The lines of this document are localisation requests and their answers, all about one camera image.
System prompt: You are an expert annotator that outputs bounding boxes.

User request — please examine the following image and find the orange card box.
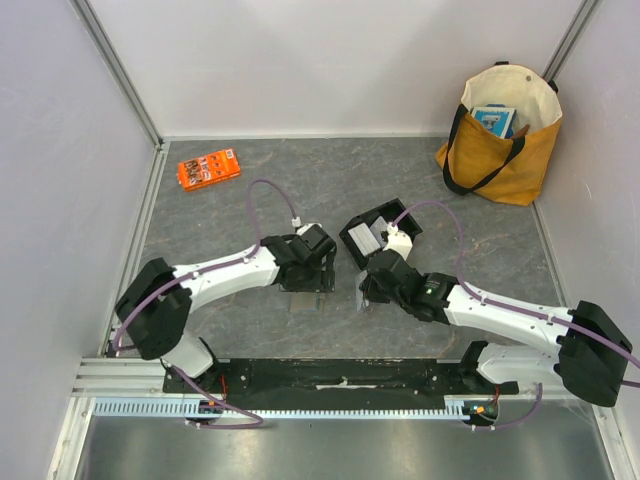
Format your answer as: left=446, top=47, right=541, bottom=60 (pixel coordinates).
left=176, top=148, right=241, bottom=192

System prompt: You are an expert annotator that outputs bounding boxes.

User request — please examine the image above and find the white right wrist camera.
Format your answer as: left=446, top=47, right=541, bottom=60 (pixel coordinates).
left=383, top=224, right=413, bottom=260

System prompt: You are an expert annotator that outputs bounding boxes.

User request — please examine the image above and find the yellow canvas tote bag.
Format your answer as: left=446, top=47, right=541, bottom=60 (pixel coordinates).
left=435, top=62, right=563, bottom=206

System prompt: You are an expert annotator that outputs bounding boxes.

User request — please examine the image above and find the light blue cable duct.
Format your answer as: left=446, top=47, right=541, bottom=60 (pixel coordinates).
left=93, top=397, right=470, bottom=421

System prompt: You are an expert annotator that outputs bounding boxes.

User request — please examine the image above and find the black card tray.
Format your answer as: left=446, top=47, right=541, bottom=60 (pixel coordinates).
left=339, top=198, right=423, bottom=271

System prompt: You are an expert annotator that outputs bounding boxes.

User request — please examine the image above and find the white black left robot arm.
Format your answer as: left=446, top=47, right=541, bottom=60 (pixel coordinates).
left=113, top=223, right=337, bottom=393

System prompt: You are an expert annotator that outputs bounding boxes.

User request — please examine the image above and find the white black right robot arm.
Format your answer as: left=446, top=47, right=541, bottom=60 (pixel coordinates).
left=359, top=250, right=633, bottom=407

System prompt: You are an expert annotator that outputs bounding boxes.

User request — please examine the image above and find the white card stack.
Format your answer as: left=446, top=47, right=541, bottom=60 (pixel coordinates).
left=347, top=223, right=382, bottom=257

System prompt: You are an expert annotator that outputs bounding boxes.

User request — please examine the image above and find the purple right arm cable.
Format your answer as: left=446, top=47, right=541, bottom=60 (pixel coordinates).
left=389, top=200, right=640, bottom=430

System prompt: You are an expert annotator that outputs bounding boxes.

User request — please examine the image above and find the blue book in bag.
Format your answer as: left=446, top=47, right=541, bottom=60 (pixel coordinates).
left=471, top=104, right=517, bottom=139

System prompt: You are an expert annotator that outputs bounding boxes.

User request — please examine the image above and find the beige leather card holder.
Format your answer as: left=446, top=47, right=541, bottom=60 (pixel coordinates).
left=289, top=292, right=325, bottom=313

